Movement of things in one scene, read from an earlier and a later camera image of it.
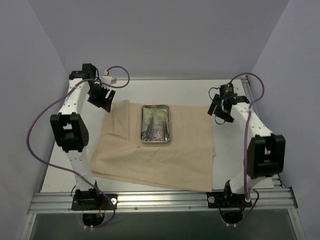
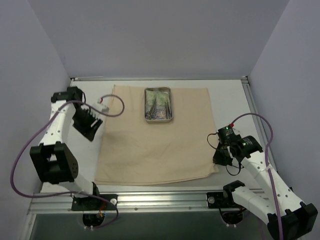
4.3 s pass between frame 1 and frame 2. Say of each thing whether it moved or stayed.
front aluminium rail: stayed
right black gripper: moved
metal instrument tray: moved
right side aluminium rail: stayed
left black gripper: moved
